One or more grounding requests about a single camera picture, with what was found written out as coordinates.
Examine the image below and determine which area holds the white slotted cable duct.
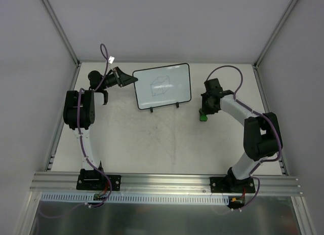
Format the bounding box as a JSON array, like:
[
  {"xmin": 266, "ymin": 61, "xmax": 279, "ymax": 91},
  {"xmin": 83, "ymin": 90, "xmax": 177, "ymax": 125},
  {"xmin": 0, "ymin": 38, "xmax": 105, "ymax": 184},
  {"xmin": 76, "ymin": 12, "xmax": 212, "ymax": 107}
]
[{"xmin": 40, "ymin": 192, "xmax": 229, "ymax": 206}]

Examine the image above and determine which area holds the green bone-shaped eraser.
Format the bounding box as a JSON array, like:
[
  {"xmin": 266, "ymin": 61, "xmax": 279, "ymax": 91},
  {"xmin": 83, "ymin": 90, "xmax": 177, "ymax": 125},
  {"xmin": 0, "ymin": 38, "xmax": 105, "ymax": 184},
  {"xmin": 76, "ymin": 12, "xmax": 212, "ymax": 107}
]
[{"xmin": 199, "ymin": 113, "xmax": 208, "ymax": 122}]

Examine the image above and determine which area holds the right aluminium frame post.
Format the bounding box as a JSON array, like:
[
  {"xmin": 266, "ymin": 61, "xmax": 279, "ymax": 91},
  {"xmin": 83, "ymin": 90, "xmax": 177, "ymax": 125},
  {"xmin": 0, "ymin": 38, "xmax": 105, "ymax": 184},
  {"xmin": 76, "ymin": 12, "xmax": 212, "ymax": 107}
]
[{"xmin": 254, "ymin": 0, "xmax": 299, "ymax": 68}]

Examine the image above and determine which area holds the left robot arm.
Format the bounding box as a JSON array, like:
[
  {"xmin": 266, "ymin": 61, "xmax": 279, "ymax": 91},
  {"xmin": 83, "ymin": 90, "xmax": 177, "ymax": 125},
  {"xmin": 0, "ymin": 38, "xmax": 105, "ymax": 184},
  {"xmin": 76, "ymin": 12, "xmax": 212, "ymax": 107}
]
[{"xmin": 63, "ymin": 67, "xmax": 138, "ymax": 172}]

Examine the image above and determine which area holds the black-framed whiteboard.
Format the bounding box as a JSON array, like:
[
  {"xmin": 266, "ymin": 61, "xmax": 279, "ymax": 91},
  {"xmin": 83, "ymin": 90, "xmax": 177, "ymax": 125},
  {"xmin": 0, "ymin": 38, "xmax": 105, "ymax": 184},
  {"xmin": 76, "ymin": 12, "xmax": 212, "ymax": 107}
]
[{"xmin": 132, "ymin": 63, "xmax": 192, "ymax": 110}]

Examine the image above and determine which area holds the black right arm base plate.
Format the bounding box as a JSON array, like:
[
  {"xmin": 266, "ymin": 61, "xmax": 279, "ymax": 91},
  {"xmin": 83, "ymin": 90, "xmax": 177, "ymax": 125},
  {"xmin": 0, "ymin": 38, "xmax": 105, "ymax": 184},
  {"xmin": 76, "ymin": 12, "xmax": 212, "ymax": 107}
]
[{"xmin": 210, "ymin": 176, "xmax": 256, "ymax": 193}]

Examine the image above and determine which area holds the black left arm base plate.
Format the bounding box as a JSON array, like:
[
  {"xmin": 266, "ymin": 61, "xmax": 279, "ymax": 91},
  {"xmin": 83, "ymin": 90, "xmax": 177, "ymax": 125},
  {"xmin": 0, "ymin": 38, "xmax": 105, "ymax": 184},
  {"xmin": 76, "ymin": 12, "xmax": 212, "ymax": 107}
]
[{"xmin": 76, "ymin": 169, "xmax": 122, "ymax": 191}]

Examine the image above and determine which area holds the black wire whiteboard stand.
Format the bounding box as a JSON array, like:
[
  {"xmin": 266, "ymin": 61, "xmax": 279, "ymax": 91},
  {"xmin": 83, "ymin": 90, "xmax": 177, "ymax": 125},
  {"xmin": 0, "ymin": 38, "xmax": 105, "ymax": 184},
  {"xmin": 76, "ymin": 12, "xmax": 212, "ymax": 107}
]
[{"xmin": 149, "ymin": 102, "xmax": 180, "ymax": 113}]

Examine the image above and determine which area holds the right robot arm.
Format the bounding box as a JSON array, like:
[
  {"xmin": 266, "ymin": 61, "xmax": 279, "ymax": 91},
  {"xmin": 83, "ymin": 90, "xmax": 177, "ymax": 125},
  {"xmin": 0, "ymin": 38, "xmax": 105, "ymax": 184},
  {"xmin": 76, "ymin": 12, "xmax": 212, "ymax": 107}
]
[{"xmin": 199, "ymin": 79, "xmax": 282, "ymax": 192}]

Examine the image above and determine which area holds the aluminium front rail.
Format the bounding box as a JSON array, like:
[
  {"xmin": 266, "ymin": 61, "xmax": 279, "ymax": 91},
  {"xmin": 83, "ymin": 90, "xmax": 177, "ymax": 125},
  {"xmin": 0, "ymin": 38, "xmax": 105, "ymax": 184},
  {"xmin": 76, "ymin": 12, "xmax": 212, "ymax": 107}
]
[{"xmin": 29, "ymin": 171, "xmax": 304, "ymax": 197}]

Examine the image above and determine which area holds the left aluminium frame post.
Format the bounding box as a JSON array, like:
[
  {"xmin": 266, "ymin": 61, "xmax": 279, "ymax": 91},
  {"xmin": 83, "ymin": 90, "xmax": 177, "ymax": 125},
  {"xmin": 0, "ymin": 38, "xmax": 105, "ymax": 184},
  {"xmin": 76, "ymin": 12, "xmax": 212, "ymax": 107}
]
[{"xmin": 40, "ymin": 0, "xmax": 80, "ymax": 66}]

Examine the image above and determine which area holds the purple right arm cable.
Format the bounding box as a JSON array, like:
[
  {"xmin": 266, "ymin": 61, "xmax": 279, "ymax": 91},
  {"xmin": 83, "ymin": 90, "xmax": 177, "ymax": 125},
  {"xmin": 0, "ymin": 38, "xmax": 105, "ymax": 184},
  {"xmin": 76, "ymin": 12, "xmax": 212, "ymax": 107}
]
[{"xmin": 207, "ymin": 65, "xmax": 283, "ymax": 212}]

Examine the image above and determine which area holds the aluminium frame post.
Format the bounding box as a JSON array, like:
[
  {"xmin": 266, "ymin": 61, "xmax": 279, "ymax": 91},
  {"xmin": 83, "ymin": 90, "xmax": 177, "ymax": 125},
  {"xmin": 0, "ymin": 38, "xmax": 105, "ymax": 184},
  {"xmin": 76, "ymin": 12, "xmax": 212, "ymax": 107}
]
[
  {"xmin": 40, "ymin": 0, "xmax": 80, "ymax": 66},
  {"xmin": 254, "ymin": 0, "xmax": 299, "ymax": 68}
]

